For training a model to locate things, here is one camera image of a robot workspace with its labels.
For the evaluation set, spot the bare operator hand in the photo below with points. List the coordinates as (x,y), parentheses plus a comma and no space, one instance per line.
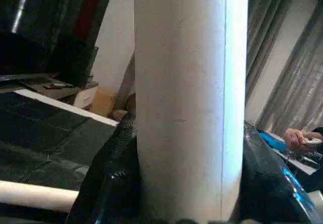
(294,139)

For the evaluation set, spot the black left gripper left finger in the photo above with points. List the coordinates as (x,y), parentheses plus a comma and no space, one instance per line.
(108,183)

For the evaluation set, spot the grey low bench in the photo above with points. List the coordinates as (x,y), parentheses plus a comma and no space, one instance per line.
(70,91)

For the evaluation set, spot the white drawer unit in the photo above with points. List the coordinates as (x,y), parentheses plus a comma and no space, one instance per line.
(84,99)

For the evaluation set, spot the white plastic table leg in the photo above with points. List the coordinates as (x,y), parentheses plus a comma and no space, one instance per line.
(181,95)
(38,196)

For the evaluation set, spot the dark glossy tall cabinet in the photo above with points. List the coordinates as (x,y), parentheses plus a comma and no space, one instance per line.
(63,32)

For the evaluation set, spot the white handheld controller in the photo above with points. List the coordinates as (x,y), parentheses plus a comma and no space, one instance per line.
(314,142)

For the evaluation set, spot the white flat board strip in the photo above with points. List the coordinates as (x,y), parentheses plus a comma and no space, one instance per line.
(75,110)

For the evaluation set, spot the long black bar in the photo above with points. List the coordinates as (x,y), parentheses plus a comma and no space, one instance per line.
(25,77)

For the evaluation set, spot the bright blue cloth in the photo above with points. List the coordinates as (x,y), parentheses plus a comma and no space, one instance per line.
(273,140)

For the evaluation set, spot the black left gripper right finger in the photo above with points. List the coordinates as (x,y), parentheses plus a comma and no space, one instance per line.
(267,191)

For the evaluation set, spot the brown cardboard box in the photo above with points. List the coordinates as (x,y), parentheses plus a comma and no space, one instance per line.
(103,103)

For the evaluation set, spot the grey window curtain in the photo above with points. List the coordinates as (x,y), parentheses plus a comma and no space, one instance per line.
(265,32)
(297,82)

